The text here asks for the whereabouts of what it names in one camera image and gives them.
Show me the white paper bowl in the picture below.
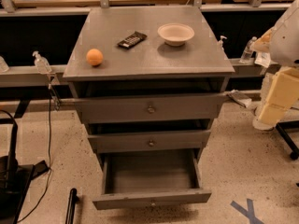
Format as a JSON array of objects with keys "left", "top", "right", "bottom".
[{"left": 158, "top": 23, "right": 194, "bottom": 47}]

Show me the black stand leg right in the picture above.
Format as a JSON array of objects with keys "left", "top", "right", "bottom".
[{"left": 276, "top": 120, "right": 299, "bottom": 161}]

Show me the orange ball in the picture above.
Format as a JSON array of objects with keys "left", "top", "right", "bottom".
[{"left": 86, "top": 49, "right": 104, "bottom": 66}]

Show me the folded packet on rail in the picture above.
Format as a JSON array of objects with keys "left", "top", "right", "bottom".
[{"left": 228, "top": 90, "right": 252, "bottom": 108}]

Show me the small white pump bottle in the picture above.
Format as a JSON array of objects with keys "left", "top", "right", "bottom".
[{"left": 218, "top": 35, "right": 227, "bottom": 50}]

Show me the blue tape cross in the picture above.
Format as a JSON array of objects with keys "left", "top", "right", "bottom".
[{"left": 231, "top": 199, "right": 264, "bottom": 224}]

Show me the grey middle drawer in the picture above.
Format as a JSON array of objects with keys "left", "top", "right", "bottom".
[{"left": 88, "top": 130, "right": 210, "bottom": 153}]

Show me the black equipment base left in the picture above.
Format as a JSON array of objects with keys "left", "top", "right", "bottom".
[{"left": 0, "top": 110, "right": 50, "bottom": 224}]

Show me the clear sanitizer pump bottle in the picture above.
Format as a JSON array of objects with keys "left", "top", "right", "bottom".
[{"left": 33, "top": 51, "right": 52, "bottom": 75}]

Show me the grey drawer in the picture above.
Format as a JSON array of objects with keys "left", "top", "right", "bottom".
[
  {"left": 88, "top": 130, "right": 210, "bottom": 153},
  {"left": 75, "top": 93, "right": 226, "bottom": 123},
  {"left": 93, "top": 149, "right": 211, "bottom": 210}
]

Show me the black tube on floor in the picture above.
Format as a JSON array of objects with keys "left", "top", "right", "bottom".
[{"left": 65, "top": 188, "right": 78, "bottom": 224}]

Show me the grey wooden drawer cabinet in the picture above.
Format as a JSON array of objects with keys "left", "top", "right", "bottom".
[{"left": 63, "top": 5, "right": 235, "bottom": 166}]

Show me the clear plastic water bottle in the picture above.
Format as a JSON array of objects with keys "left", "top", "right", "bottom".
[{"left": 239, "top": 36, "right": 257, "bottom": 63}]

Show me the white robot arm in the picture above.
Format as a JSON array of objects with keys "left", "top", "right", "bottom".
[{"left": 251, "top": 0, "right": 299, "bottom": 131}]

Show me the black cable left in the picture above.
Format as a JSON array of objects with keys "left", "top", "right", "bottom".
[{"left": 17, "top": 83, "right": 56, "bottom": 224}]

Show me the grey top drawer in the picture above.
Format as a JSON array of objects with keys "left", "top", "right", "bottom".
[{"left": 75, "top": 93, "right": 226, "bottom": 123}]

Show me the grey bottom drawer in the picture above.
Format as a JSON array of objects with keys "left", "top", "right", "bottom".
[{"left": 93, "top": 149, "right": 211, "bottom": 210}]

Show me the white wipes packet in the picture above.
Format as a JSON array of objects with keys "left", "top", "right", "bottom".
[{"left": 254, "top": 52, "right": 271, "bottom": 68}]

